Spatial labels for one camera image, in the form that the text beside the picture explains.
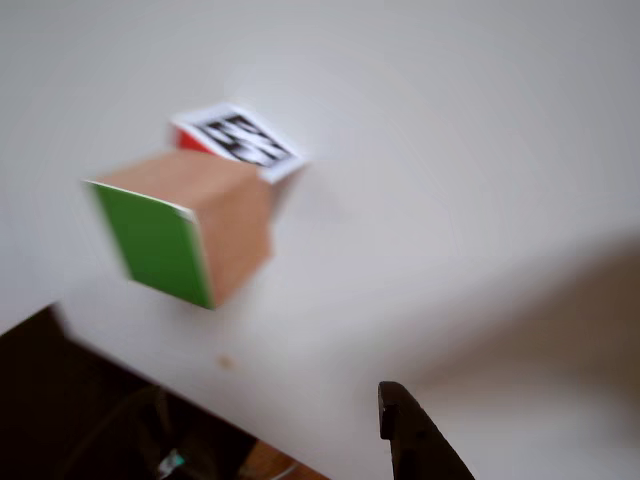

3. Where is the wooden cube with green face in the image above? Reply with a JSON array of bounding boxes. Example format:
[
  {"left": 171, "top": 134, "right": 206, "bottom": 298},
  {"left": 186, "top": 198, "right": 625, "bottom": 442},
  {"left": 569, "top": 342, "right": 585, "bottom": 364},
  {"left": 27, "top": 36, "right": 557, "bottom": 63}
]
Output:
[{"left": 81, "top": 148, "right": 277, "bottom": 311}]

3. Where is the red wooden cube with marker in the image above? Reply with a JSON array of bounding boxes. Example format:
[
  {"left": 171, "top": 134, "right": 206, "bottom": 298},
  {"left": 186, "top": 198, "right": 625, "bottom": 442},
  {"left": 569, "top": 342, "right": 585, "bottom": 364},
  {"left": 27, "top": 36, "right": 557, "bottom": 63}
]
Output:
[{"left": 168, "top": 101, "right": 309, "bottom": 184}]

